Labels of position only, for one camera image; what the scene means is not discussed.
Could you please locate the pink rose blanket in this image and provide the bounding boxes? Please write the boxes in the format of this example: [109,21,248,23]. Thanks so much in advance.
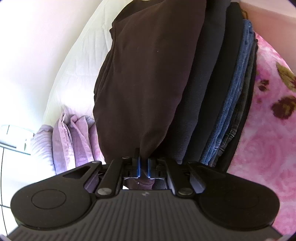
[227,31,296,234]

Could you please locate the white pillow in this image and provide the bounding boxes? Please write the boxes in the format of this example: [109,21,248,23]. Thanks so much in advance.
[43,0,116,127]

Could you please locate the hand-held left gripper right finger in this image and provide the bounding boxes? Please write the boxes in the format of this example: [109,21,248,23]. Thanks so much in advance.
[147,158,245,197]

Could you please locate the dark grey folded jeans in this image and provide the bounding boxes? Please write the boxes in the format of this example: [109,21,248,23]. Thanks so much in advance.
[217,39,258,172]

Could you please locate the blue folded jeans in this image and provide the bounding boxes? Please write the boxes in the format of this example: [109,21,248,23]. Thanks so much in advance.
[200,20,255,166]

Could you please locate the white cabinet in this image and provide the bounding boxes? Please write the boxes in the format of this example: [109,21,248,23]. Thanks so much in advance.
[0,124,36,156]

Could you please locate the dark brown sweater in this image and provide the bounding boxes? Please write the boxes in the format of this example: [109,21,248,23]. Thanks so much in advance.
[92,0,207,192]

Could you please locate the black folded garment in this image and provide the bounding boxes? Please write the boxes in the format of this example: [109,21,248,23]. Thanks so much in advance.
[180,2,244,163]
[159,0,232,163]

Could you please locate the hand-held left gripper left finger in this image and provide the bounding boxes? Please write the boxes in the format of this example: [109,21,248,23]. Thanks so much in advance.
[30,148,141,198]

